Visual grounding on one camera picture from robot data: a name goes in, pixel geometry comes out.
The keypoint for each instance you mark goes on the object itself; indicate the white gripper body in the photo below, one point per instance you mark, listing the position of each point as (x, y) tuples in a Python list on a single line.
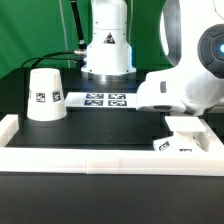
[(165, 91)]

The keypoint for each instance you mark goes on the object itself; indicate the white lamp base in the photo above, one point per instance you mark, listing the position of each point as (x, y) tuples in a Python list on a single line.
[(183, 128)]

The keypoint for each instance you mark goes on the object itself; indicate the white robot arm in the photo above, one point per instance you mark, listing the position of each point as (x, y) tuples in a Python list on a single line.
[(192, 37)]

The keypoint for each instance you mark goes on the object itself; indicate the white lamp shade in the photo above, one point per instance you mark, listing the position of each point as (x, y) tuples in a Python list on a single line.
[(46, 99)]

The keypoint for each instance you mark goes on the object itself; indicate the white marker sheet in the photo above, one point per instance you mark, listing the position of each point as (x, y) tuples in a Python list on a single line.
[(100, 100)]

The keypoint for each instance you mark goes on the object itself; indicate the white U-shaped fence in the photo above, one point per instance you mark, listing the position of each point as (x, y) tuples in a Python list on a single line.
[(209, 161)]

